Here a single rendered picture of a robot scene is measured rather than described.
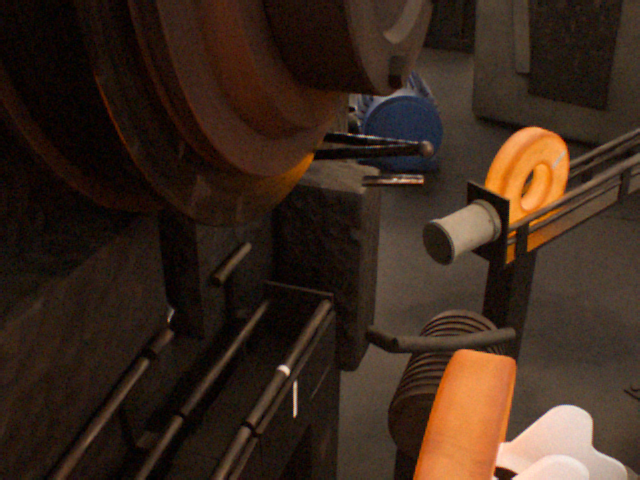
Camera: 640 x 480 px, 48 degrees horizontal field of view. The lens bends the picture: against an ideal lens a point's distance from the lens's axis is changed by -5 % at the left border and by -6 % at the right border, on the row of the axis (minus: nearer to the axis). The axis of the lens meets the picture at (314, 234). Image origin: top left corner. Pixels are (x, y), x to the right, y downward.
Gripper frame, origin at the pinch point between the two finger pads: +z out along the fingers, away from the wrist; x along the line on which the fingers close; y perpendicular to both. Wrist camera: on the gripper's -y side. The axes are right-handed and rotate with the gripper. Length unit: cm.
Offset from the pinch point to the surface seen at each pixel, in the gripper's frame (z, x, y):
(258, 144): 18.5, -11.5, 6.5
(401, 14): 14.6, -23.4, 14.0
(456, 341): -1, -49, -29
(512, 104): 0, -292, -79
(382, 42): 13.8, -14.8, 14.3
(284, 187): 18.3, -19.9, -0.6
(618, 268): -48, -182, -76
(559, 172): -6, -74, -12
